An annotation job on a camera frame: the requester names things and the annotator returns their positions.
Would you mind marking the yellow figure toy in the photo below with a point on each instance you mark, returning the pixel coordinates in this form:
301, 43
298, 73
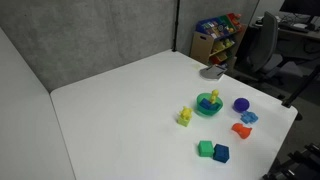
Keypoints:
214, 96

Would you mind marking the yellow bear toy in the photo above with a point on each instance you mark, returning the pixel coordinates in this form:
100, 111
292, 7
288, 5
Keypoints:
185, 113

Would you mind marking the green plastic bowl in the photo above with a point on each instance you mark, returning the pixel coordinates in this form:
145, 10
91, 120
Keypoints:
200, 108

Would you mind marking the blue block in bowl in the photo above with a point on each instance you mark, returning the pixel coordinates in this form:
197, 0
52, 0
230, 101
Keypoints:
206, 105

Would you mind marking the toy shelf with coloured bins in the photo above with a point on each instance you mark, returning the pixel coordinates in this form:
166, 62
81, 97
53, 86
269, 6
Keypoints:
203, 45

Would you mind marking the orange toy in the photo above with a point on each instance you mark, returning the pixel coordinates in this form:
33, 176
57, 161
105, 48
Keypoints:
241, 129

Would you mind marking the light blue toy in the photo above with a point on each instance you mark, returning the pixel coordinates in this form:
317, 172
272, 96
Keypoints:
249, 117

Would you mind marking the lime green small block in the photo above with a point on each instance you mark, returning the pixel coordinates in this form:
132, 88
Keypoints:
182, 122

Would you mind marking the grey flat object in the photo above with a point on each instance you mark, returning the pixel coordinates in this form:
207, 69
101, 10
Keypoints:
210, 73

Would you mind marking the black vertical pole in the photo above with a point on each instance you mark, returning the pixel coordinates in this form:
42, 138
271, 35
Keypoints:
175, 23

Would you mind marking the green cube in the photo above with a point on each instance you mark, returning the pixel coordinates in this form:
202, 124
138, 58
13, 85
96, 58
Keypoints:
205, 148

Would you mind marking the purple spiky ball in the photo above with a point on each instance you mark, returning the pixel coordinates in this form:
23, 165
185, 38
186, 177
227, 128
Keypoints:
241, 104

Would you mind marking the dark blue cube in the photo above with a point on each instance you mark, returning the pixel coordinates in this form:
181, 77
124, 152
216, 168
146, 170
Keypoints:
221, 153

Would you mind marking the grey office chair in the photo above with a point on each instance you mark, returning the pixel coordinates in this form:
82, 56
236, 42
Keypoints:
265, 43

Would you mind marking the black slanted stand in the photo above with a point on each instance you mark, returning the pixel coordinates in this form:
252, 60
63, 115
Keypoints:
301, 86

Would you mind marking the office desk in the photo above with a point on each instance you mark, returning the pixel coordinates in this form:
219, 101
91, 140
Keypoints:
300, 33

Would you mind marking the black equipment base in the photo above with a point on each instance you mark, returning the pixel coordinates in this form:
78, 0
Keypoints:
300, 166

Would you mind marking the black monitor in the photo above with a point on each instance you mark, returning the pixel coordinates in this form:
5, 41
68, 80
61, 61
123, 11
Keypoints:
300, 6

